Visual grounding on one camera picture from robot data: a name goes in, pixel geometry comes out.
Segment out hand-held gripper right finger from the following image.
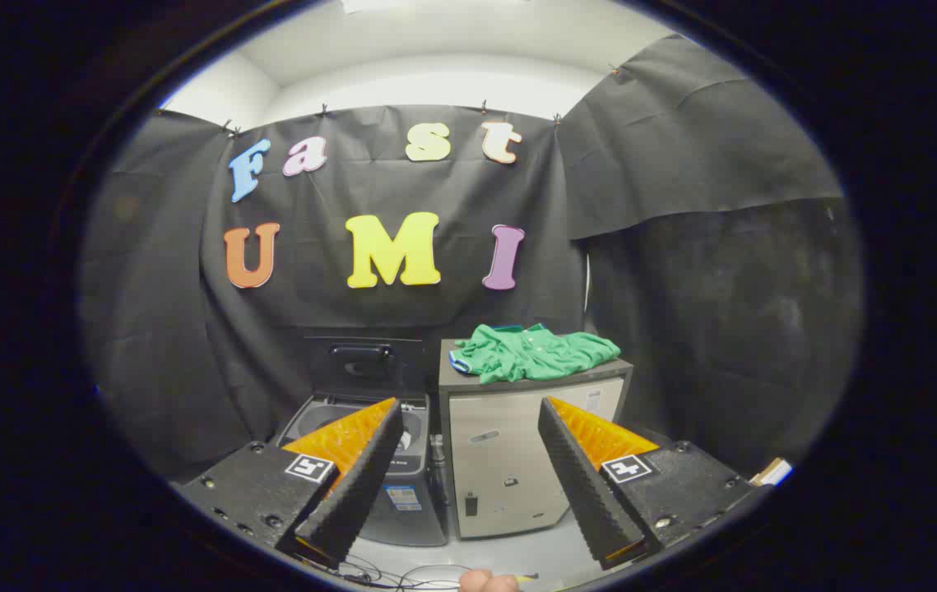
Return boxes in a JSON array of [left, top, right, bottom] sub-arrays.
[[537, 396, 775, 571]]

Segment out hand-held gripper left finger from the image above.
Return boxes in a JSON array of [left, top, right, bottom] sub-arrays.
[[176, 397, 405, 568]]

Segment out dark grey washing machine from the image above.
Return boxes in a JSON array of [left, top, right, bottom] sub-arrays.
[[275, 393, 449, 548]]

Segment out green polo shirt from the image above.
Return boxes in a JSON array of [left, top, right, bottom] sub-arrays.
[[449, 323, 622, 386]]

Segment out grey cabinet with dark top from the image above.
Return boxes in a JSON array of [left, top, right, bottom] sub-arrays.
[[438, 339, 634, 541]]

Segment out small cardboard and white object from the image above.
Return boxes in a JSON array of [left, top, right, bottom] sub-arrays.
[[750, 458, 795, 488]]

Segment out black backdrop cloth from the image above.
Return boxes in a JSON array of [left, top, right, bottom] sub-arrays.
[[77, 33, 864, 486]]

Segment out black floor cables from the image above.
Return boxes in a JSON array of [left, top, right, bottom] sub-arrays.
[[336, 553, 471, 591]]

